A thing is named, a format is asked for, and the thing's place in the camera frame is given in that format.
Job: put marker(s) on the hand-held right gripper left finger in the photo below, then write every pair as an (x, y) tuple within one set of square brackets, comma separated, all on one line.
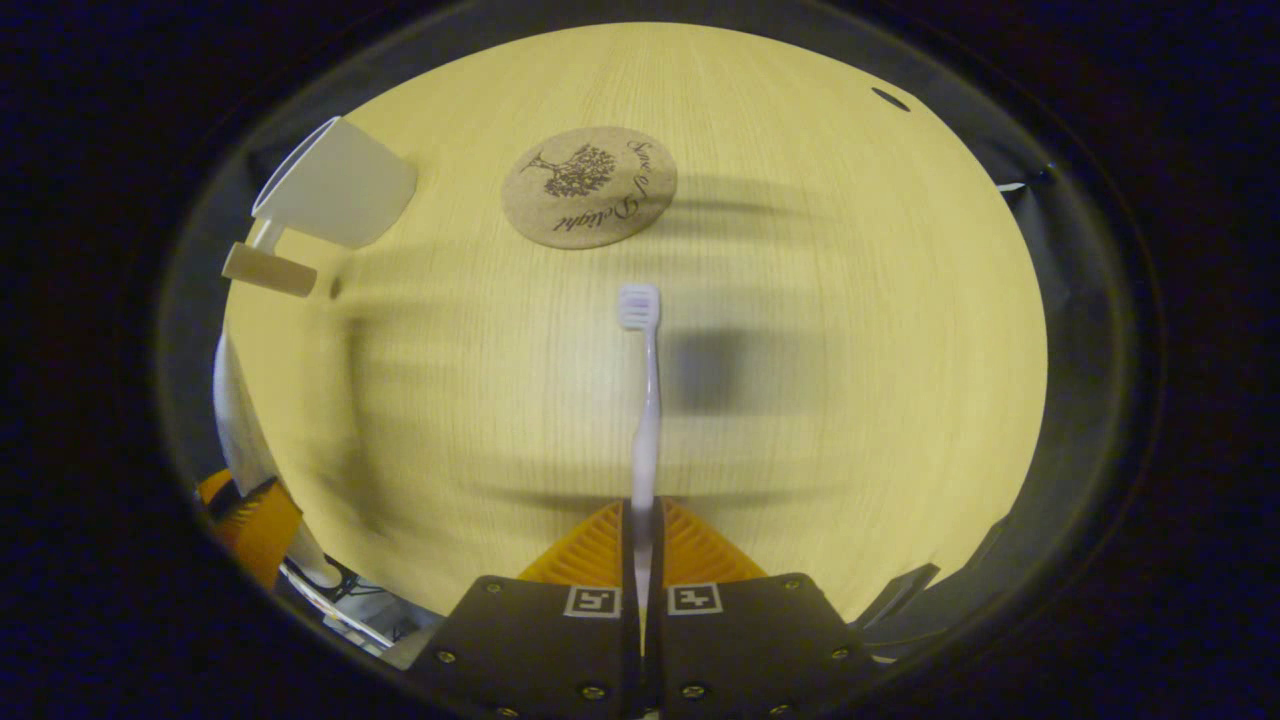
[(545, 645)]

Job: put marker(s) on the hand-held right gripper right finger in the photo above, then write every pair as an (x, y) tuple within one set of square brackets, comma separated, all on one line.
[(750, 645)]

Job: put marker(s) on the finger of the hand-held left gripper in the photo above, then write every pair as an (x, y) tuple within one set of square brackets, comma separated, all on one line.
[(212, 487), (268, 525)]

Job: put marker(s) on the pale pink toothbrush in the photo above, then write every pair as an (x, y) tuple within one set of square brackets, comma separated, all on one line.
[(648, 440)]

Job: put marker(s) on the white cup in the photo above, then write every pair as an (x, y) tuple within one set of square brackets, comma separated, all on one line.
[(345, 190)]

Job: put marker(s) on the round cork coaster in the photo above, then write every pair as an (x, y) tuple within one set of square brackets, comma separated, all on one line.
[(600, 190)]

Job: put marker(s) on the light wooden desktop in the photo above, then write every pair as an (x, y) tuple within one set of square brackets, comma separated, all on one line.
[(850, 350)]

